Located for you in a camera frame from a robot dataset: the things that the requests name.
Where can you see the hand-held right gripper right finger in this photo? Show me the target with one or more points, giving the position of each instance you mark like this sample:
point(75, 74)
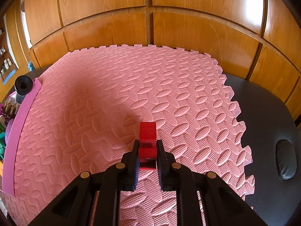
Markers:
point(160, 169)

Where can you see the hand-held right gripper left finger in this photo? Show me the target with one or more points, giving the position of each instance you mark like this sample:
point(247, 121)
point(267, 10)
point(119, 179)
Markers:
point(136, 169)

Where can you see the red toy block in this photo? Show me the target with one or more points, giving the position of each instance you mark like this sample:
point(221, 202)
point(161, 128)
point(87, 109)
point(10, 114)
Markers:
point(148, 130)

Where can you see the pink foam puzzle mat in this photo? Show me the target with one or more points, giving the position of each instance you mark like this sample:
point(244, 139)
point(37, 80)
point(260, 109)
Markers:
point(117, 87)

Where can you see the black oval table plug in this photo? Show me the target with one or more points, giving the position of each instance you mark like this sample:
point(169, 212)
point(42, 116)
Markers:
point(285, 160)

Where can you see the purple hairbrush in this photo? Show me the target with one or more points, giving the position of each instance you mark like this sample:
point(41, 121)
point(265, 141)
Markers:
point(9, 110)

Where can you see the small bottle with black cap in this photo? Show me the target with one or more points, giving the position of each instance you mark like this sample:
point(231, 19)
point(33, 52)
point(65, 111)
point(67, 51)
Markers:
point(23, 83)

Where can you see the blue foam piece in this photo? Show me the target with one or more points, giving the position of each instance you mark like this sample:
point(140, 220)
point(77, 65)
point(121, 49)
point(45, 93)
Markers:
point(30, 66)

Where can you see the blue foam mat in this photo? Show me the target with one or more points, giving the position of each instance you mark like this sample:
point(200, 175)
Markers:
point(9, 76)

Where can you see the wooden niche shelf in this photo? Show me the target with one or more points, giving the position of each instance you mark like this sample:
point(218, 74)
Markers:
point(6, 51)

